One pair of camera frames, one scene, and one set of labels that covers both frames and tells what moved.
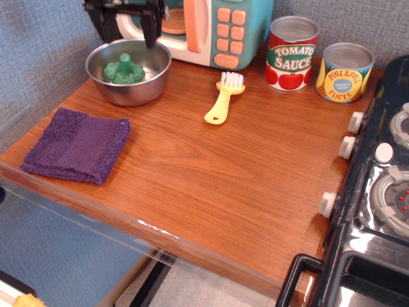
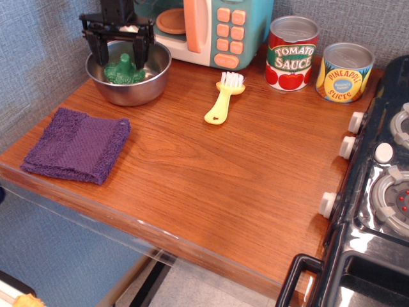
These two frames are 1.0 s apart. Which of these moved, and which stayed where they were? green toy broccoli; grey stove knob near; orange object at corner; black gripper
Moved: black gripper
Stayed: green toy broccoli; grey stove knob near; orange object at corner
